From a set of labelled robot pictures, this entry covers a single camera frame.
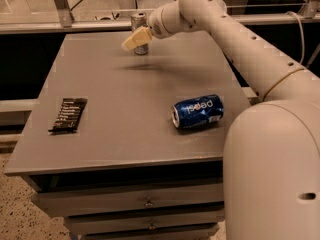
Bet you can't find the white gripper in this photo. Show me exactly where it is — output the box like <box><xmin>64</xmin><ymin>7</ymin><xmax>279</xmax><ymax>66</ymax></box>
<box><xmin>121</xmin><ymin>1</ymin><xmax>187</xmax><ymax>51</ymax></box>

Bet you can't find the silver redbull can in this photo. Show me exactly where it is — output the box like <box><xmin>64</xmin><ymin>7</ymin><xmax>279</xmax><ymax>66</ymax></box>
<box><xmin>131</xmin><ymin>12</ymin><xmax>148</xmax><ymax>55</ymax></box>

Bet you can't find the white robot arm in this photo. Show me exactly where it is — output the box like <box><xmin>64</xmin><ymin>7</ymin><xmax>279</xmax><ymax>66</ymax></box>
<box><xmin>122</xmin><ymin>0</ymin><xmax>320</xmax><ymax>240</ymax></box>

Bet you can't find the blue pepsi can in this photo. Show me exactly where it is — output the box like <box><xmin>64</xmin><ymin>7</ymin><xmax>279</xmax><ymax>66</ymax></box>
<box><xmin>172</xmin><ymin>94</ymin><xmax>224</xmax><ymax>129</ymax></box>

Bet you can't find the black snack bar wrapper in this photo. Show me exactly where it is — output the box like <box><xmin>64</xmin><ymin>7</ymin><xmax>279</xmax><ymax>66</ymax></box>
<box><xmin>49</xmin><ymin>98</ymin><xmax>87</xmax><ymax>133</ymax></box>

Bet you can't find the grey drawer cabinet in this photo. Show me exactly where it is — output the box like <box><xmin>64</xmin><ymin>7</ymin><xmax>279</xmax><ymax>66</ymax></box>
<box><xmin>5</xmin><ymin>32</ymin><xmax>249</xmax><ymax>240</ymax></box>

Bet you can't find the top drawer knob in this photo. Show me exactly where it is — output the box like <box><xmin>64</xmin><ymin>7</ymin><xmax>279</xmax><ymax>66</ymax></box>
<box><xmin>144</xmin><ymin>198</ymin><xmax>154</xmax><ymax>208</ymax></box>

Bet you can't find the drawer knob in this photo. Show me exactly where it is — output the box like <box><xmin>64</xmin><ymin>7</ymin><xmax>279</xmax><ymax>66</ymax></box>
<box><xmin>148</xmin><ymin>222</ymin><xmax>157</xmax><ymax>231</ymax></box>
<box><xmin>144</xmin><ymin>198</ymin><xmax>154</xmax><ymax>208</ymax></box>

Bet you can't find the white cable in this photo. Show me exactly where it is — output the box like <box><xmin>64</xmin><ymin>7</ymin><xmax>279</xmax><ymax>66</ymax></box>
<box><xmin>285</xmin><ymin>10</ymin><xmax>306</xmax><ymax>66</ymax></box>

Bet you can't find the metal railing frame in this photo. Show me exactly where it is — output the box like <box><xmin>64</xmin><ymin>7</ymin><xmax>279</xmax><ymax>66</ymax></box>
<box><xmin>0</xmin><ymin>0</ymin><xmax>319</xmax><ymax>33</ymax></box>

